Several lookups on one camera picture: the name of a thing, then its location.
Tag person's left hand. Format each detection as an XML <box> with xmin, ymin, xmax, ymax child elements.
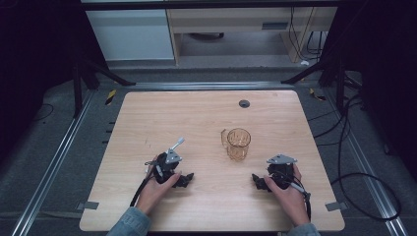
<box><xmin>135</xmin><ymin>161</ymin><xmax>182</xmax><ymax>216</ymax></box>

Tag grey tape piece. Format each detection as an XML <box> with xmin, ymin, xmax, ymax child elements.
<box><xmin>76</xmin><ymin>200</ymin><xmax>100</xmax><ymax>211</ymax></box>
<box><xmin>325</xmin><ymin>201</ymin><xmax>348</xmax><ymax>212</ymax></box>

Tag thin black floor cable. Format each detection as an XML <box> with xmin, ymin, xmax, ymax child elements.
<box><xmin>32</xmin><ymin>102</ymin><xmax>55</xmax><ymax>123</ymax></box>

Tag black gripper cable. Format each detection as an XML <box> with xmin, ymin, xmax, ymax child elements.
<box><xmin>129</xmin><ymin>163</ymin><xmax>156</xmax><ymax>207</ymax></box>
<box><xmin>278</xmin><ymin>170</ymin><xmax>313</xmax><ymax>221</ymax></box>

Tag amber glass mug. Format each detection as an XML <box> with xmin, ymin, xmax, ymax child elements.
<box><xmin>219</xmin><ymin>127</ymin><xmax>253</xmax><ymax>162</ymax></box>

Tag white cabinet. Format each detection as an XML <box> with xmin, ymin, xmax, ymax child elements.
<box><xmin>85</xmin><ymin>8</ymin><xmax>175</xmax><ymax>62</ymax></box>

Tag yellow black striped tape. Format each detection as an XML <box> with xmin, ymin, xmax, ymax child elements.
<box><xmin>104</xmin><ymin>88</ymin><xmax>118</xmax><ymax>106</ymax></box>
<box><xmin>309</xmin><ymin>88</ymin><xmax>328</xmax><ymax>102</ymax></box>

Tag person's right hand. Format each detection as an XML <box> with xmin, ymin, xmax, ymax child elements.
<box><xmin>263</xmin><ymin>162</ymin><xmax>311</xmax><ymax>228</ymax></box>

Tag black floor cable loop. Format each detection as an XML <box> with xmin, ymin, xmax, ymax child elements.
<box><xmin>328</xmin><ymin>94</ymin><xmax>403</xmax><ymax>221</ymax></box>

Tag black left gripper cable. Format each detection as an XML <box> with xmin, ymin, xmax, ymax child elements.
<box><xmin>129</xmin><ymin>163</ymin><xmax>156</xmax><ymax>207</ymax></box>

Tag black metal stand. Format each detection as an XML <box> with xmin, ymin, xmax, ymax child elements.
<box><xmin>70</xmin><ymin>53</ymin><xmax>137</xmax><ymax>119</ymax></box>
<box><xmin>280</xmin><ymin>48</ymin><xmax>363</xmax><ymax>114</ymax></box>

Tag black hanging desk cables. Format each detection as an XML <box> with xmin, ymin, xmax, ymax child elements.
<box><xmin>288</xmin><ymin>6</ymin><xmax>328</xmax><ymax>63</ymax></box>

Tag aluminium floor rail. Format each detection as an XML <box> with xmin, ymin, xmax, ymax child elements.
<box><xmin>126</xmin><ymin>81</ymin><xmax>296</xmax><ymax>92</ymax></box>
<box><xmin>323</xmin><ymin>88</ymin><xmax>411</xmax><ymax>236</ymax></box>
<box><xmin>11</xmin><ymin>89</ymin><xmax>96</xmax><ymax>236</ymax></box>

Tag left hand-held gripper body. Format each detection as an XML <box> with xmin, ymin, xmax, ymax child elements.
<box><xmin>145</xmin><ymin>137</ymin><xmax>186</xmax><ymax>185</ymax></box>

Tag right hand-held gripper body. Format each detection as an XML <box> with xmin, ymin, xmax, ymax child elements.
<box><xmin>266</xmin><ymin>153</ymin><xmax>298</xmax><ymax>191</ymax></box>

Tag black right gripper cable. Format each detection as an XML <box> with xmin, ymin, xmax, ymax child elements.
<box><xmin>278</xmin><ymin>170</ymin><xmax>313</xmax><ymax>221</ymax></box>

